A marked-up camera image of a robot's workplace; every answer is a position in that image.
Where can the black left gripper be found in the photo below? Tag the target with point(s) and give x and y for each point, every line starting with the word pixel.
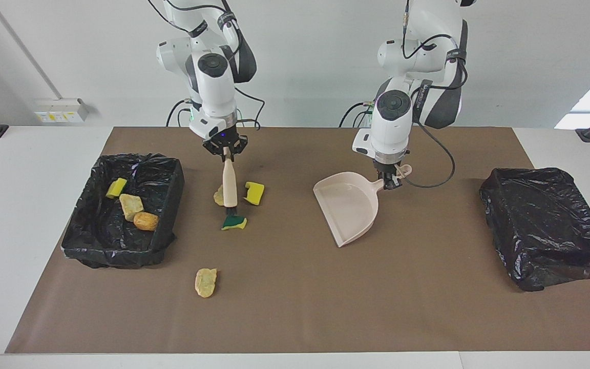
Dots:
pixel 388 165

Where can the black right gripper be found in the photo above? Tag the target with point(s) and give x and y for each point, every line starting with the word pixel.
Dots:
pixel 225 141

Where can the pink hand brush black bristles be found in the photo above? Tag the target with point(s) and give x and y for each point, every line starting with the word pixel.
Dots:
pixel 229 184

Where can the pink plastic dustpan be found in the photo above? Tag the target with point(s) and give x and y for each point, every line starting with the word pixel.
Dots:
pixel 349 210

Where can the notched yellow sponge piece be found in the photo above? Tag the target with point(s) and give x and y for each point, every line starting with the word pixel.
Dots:
pixel 255 193

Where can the green and yellow sponge wedge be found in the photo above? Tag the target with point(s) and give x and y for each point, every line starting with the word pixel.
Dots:
pixel 233 223

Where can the brown bread-like foam chunk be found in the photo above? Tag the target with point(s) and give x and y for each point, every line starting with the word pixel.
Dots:
pixel 146 221

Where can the yellow sponge chunk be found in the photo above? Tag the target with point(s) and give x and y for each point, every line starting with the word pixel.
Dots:
pixel 116 188

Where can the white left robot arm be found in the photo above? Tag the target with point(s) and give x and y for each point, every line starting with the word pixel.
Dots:
pixel 392 130

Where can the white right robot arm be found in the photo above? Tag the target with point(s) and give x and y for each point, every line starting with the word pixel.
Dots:
pixel 216 95

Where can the black bag lined bin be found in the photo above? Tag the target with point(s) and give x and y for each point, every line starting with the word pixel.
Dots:
pixel 541 225
pixel 100 241

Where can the brown paper table mat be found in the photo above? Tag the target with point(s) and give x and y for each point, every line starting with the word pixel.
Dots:
pixel 428 318

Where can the white wall outlet box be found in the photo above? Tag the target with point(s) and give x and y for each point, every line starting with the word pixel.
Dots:
pixel 62 110

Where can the grey wall conduit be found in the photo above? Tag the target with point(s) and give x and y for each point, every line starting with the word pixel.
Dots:
pixel 25 48

